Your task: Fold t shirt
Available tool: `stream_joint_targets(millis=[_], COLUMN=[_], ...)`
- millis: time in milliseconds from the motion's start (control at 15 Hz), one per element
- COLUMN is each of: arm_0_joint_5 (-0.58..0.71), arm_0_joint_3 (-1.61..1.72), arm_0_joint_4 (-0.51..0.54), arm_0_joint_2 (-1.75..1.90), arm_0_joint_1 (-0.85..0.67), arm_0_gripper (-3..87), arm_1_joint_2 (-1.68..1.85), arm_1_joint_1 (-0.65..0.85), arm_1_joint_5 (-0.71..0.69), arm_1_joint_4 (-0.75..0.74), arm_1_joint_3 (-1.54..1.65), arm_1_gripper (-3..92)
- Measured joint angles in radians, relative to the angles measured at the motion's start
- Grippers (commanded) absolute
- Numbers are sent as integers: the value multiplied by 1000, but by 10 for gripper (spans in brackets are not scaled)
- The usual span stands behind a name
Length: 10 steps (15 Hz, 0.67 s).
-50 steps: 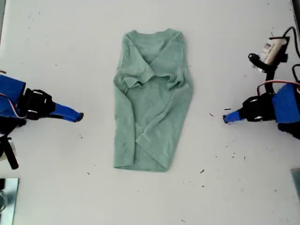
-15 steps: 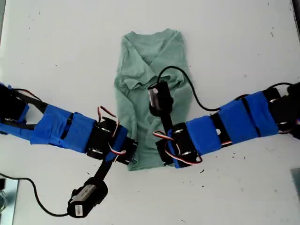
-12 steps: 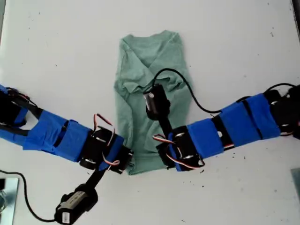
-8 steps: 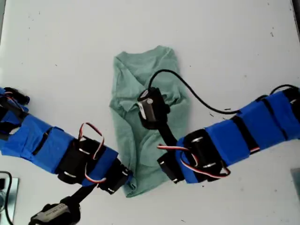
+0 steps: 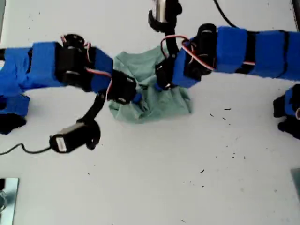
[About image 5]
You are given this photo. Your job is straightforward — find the silver black camera box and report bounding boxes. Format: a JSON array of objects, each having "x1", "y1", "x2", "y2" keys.
[{"x1": 147, "y1": 0, "x2": 183, "y2": 24}]

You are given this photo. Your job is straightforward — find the black camera cable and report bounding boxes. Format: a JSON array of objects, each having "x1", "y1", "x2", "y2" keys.
[
  {"x1": 0, "y1": 142, "x2": 53, "y2": 156},
  {"x1": 212, "y1": 0, "x2": 240, "y2": 29}
]

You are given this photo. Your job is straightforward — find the black camera stalk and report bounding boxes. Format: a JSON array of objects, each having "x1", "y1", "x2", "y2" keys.
[
  {"x1": 76, "y1": 91, "x2": 106, "y2": 151},
  {"x1": 148, "y1": 13, "x2": 181, "y2": 58}
]

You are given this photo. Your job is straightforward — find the red white arm wire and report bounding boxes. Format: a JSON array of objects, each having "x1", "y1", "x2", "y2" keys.
[
  {"x1": 60, "y1": 34, "x2": 113, "y2": 100},
  {"x1": 160, "y1": 34, "x2": 256, "y2": 71}
]

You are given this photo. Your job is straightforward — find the green t-shirt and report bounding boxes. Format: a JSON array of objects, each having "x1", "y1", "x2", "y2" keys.
[{"x1": 107, "y1": 45, "x2": 194, "y2": 125}]

